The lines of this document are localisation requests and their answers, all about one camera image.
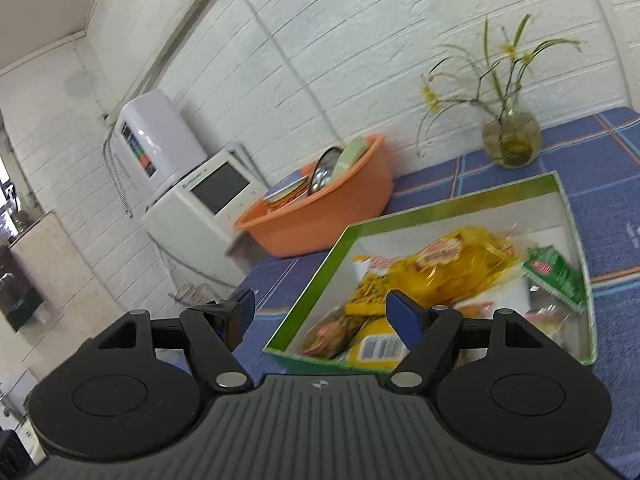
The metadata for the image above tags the yellow barcode snack packet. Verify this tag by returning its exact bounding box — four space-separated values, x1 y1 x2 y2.
337 316 408 367

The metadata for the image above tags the green cardboard box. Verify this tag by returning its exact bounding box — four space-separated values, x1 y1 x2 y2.
263 171 598 376

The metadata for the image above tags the green snack packet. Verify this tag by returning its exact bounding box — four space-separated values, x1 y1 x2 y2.
522 245 588 312

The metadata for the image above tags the glass vase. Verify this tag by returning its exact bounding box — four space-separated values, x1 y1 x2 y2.
481 110 542 170

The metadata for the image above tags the brown snack packet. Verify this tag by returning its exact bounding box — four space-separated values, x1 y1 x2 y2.
301 307 371 359

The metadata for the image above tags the pale green plate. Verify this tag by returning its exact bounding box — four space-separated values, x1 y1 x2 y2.
332 136 371 182

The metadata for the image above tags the metal dish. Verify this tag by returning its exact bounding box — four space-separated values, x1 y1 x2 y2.
307 146 345 196

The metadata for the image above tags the orange plastic basin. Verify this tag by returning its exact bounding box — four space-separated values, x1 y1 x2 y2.
233 133 394 259

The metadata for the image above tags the white appliance with screen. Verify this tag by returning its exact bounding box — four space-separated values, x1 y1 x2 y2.
141 150 271 286

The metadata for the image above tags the metal flexible hose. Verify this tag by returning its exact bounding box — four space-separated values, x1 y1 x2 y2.
102 127 133 218

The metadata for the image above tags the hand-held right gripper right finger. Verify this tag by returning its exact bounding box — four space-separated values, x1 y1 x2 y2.
385 289 543 390

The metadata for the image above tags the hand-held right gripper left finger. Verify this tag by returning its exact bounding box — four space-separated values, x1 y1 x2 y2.
96 287 256 395

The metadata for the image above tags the stack of bowls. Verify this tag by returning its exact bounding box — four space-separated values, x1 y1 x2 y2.
264 176 308 206

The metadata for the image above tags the white water purifier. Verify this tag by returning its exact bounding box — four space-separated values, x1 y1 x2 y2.
111 89 208 216

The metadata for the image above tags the large yellow snack packet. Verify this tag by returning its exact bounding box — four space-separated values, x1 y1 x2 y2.
410 226 526 306

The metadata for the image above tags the black appliance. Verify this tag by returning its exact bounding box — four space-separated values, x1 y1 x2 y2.
0 246 45 333

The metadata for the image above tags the yellow flowering plant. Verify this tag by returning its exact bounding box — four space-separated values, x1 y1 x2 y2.
415 12 585 158

